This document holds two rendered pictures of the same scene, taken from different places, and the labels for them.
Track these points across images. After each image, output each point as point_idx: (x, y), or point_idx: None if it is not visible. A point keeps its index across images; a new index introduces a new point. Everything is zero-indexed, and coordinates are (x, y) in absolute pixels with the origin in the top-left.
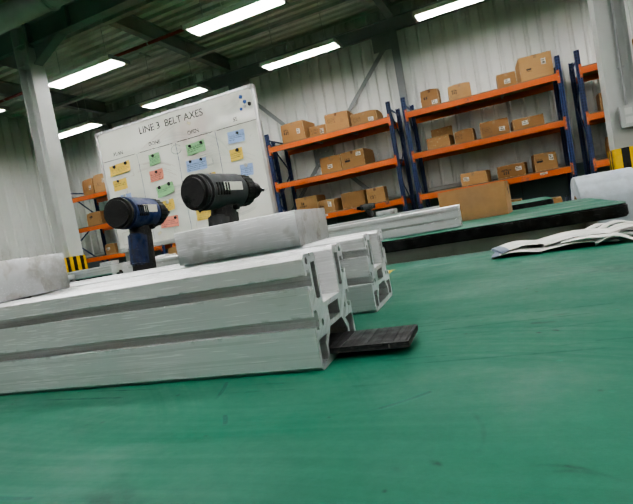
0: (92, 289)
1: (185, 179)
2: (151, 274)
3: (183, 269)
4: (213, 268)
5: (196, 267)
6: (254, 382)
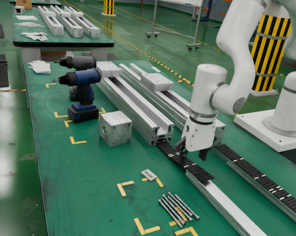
0: (146, 72)
1: (95, 58)
2: (133, 73)
3: (131, 71)
4: (136, 67)
5: (131, 70)
6: None
